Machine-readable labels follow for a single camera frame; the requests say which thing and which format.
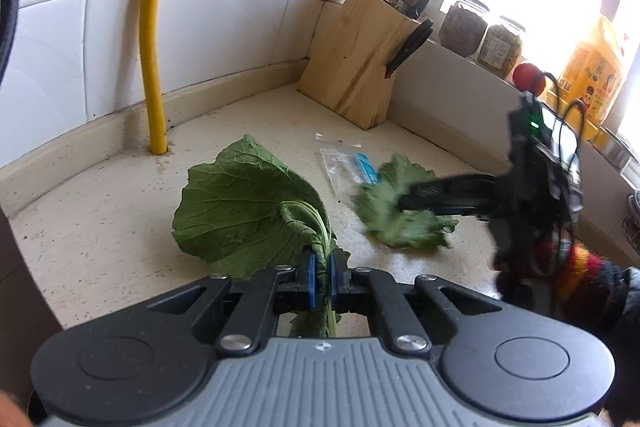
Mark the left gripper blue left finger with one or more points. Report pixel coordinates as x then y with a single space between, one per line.
306 279

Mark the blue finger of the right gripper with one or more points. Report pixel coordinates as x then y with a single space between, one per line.
478 192

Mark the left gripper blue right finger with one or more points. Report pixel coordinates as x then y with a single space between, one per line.
340 279

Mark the broad green mustard leaf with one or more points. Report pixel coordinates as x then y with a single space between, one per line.
248 211

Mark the clear blue plastic wrapper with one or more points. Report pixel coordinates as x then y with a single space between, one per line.
346 165

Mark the black kitchen scissors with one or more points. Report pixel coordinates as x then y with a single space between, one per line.
413 42

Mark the yellow detergent jug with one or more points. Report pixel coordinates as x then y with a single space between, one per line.
593 75

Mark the red tomato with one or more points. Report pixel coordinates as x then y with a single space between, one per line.
527 77

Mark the glass jar pale contents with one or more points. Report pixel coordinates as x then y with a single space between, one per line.
502 47

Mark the glass jar dark contents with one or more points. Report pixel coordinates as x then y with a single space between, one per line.
464 27

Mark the wooden knife block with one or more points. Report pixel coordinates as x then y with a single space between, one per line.
347 70

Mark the wire dish rack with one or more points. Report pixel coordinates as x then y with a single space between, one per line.
631 221

